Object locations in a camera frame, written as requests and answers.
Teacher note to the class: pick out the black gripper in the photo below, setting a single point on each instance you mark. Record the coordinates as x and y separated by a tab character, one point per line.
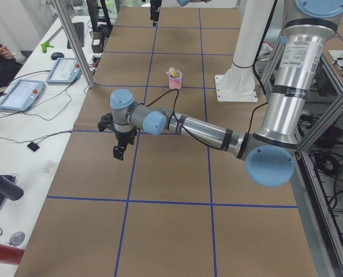
153	8
123	137

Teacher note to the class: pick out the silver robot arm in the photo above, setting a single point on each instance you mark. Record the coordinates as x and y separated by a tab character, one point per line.
255	126
181	3

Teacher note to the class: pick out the black box with label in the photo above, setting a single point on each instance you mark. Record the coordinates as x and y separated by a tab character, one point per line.
97	42

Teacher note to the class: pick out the black keyboard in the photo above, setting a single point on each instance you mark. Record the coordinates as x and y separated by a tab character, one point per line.
79	31

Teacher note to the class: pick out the small black square device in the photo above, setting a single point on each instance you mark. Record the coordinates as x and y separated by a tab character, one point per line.
33	146

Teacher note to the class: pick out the far teach pendant tablet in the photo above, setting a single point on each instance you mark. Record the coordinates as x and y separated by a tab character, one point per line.
65	71

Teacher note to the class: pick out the teach pendant tablet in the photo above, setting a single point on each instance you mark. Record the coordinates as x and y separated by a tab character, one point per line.
65	71
22	95

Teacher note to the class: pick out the black computer mouse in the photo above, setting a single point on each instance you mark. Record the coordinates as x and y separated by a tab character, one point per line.
56	55

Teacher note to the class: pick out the near teach pendant tablet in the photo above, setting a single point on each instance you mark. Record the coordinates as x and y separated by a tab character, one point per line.
22	95

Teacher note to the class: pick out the green plastic clamp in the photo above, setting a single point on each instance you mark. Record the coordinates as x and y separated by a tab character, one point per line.
45	46

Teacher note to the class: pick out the black water bottle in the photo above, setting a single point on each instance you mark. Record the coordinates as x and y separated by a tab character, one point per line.
9	189

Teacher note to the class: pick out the round metal lid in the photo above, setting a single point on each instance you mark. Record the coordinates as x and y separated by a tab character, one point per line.
17	239

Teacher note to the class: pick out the red bottle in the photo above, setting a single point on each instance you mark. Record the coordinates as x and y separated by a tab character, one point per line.
10	255

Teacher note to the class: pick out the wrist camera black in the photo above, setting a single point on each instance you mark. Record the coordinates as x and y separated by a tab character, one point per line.
106	122

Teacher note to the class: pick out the aluminium frame post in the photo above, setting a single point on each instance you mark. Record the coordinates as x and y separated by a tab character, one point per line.
66	22

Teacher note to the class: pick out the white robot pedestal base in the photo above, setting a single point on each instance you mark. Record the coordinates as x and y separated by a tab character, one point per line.
238	84

